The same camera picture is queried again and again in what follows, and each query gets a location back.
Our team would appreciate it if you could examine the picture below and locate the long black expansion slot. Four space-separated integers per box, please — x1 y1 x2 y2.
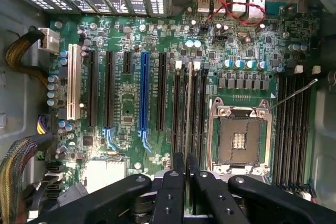
87 49 99 128
156 52 168 131
103 50 117 149

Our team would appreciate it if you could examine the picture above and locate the blue expansion slot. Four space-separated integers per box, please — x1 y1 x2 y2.
138 51 153 154

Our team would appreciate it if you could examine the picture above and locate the short black expansion slot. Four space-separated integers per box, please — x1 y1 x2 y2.
122 51 133 75

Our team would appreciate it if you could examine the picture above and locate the white expansion slot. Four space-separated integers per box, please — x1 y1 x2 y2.
66 44 82 121

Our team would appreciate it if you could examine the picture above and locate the metal CPU socket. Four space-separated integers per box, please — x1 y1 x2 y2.
206 97 274 175

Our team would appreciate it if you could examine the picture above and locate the silver chipset heatsink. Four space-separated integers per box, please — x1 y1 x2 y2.
85 158 126 194

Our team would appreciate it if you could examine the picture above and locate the black SATA port block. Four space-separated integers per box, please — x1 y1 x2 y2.
45 162 65 201

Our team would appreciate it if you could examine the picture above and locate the thin metal locking lever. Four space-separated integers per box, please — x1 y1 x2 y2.
269 78 319 111

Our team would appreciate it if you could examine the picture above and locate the green motherboard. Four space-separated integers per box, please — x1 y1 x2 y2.
48 14 320 192

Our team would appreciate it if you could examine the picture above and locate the grey metal PC case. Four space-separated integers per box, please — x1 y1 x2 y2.
0 0 336 224

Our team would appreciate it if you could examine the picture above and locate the silver USB port block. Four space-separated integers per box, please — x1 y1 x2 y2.
196 0 228 14

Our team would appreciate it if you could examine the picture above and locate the silver ethernet port block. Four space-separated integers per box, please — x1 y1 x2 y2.
227 0 266 20

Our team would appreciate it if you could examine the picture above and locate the black flat cable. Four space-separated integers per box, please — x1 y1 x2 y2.
23 171 88 210

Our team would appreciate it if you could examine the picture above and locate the yellow and purple wire plug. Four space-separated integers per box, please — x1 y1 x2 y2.
36 114 54 136

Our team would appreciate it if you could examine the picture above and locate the thick braided cable bundle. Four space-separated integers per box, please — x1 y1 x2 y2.
0 137 39 224

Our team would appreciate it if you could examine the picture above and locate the red and black twisted wire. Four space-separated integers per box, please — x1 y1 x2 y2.
203 0 267 29

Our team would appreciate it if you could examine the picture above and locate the braided cable with white plug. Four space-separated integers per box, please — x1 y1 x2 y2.
5 25 61 86

